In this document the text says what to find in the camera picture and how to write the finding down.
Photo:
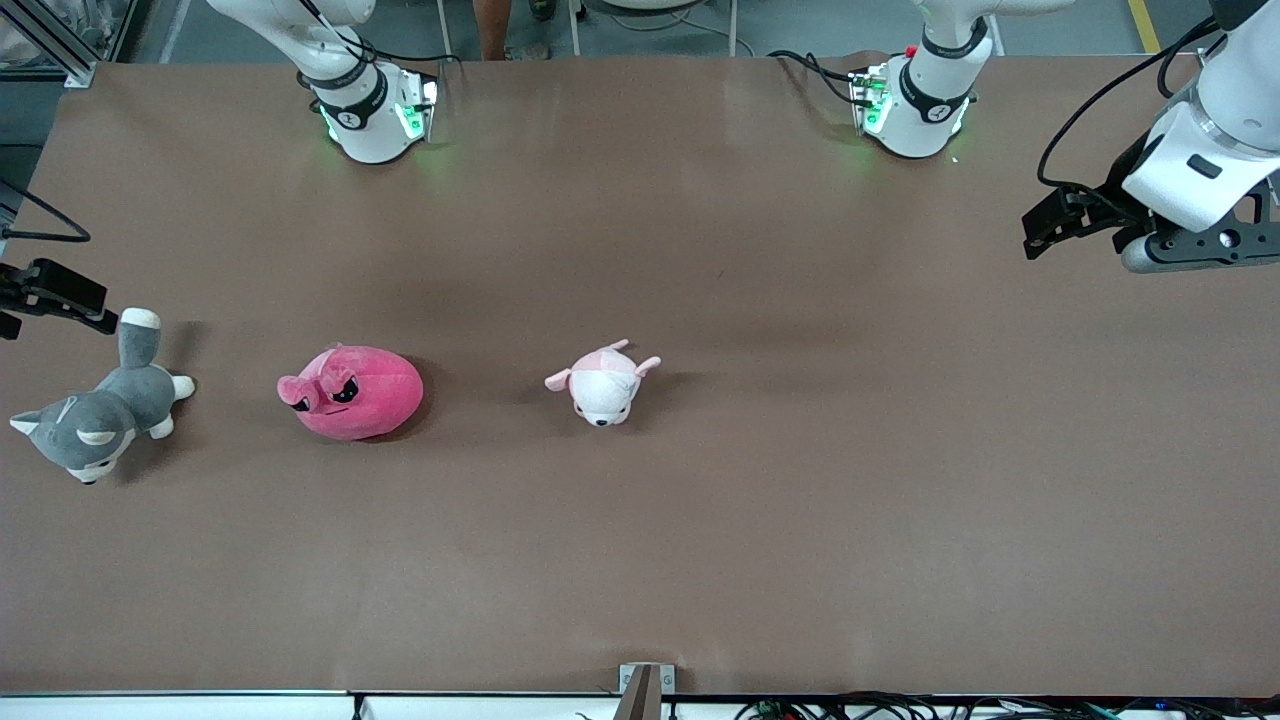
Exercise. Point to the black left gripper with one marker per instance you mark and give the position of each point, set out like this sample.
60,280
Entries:
1121,182

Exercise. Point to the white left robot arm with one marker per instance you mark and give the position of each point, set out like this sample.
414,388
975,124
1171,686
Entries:
1230,120

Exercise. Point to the grey white husky plush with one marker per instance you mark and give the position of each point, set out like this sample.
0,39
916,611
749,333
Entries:
100,420

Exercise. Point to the aluminium frame profile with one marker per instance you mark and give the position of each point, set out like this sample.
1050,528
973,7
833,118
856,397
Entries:
70,62

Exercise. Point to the pale pink white plush puppy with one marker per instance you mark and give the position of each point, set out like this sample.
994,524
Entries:
600,390

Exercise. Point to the metal table edge bracket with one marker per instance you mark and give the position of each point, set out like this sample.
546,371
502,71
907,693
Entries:
640,695

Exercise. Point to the round hot pink plush toy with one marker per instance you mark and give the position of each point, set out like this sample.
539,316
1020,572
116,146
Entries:
370,400

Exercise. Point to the white metal stand leg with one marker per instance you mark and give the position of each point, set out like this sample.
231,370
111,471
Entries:
733,25
441,25
574,25

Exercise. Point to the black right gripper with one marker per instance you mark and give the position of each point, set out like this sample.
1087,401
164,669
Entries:
48,290

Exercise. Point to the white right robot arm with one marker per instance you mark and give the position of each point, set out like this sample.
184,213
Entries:
365,115

